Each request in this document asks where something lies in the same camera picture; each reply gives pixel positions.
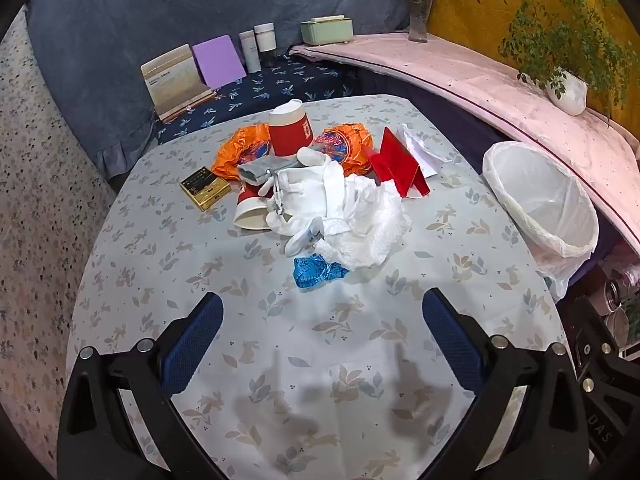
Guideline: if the red paper cup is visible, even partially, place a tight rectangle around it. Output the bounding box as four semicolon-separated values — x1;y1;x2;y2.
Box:
268;100;315;157
233;180;274;231

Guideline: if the white paper receipt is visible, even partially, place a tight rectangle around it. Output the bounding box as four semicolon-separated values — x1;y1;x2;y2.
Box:
397;124;444;179

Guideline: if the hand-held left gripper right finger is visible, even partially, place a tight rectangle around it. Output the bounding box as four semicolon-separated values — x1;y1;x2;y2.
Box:
421;287;591;480

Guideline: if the orange snack wrapper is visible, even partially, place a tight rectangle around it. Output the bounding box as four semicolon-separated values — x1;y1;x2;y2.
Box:
315;121;376;177
211;124;273;180

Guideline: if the green tissue box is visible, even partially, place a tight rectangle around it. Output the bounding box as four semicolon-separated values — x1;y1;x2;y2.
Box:
300;14;355;47

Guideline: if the green plant in white pot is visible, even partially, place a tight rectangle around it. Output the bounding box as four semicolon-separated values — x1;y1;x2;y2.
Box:
474;0;637;129

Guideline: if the purple card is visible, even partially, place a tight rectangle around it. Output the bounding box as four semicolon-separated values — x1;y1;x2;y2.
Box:
192;35;247;90

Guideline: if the beige open book box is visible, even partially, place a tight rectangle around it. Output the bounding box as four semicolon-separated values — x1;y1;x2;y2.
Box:
140;44;217;124

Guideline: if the white jar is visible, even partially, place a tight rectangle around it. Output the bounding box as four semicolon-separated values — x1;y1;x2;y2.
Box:
253;22;277;54

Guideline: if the blue foil wrapper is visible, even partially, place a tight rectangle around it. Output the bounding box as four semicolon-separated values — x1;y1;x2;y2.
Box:
293;254;351;291

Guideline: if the pink dotted cloth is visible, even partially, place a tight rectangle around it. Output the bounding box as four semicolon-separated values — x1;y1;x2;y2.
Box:
290;32;640;242

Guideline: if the yellow patterned cloth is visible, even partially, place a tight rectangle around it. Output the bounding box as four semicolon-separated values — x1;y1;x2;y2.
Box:
427;0;640;127

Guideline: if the dark purple cloth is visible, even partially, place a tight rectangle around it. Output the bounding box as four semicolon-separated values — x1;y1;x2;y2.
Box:
356;69;503;163

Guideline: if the leaf-print tablecloth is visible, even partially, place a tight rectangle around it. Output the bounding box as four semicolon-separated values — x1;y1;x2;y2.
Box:
65;95;576;480

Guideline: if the gold cigarette box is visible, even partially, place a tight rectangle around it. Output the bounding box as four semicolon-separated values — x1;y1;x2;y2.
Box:
180;166;232;212

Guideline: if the white paper towel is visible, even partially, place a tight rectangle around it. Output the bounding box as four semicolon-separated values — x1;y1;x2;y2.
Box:
315;174;414;269

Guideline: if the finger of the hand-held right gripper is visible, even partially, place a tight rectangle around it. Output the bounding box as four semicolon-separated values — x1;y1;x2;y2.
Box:
570;296;626;396

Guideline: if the grey pouch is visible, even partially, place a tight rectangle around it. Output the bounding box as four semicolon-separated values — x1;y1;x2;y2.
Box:
237;152;312;186

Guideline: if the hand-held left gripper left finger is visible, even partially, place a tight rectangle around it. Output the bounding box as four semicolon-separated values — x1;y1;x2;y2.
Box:
56;291;226;480

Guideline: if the blue-grey blanket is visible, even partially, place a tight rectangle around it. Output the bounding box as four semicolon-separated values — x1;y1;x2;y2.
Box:
25;0;437;179

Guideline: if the navy leaf-print cloth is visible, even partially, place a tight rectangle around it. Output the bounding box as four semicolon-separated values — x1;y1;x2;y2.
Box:
152;55;362;147

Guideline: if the glass vase with red flowers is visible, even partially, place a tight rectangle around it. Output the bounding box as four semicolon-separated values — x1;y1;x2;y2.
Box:
390;0;445;43

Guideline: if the white tube bottle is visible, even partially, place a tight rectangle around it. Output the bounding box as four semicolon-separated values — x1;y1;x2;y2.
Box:
238;30;262;74

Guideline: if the glass jar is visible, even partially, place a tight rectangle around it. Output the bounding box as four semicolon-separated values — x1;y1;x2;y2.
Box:
602;277;633;314

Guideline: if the white lined trash bin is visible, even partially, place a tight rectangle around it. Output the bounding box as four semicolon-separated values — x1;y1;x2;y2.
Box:
481;141;600;302

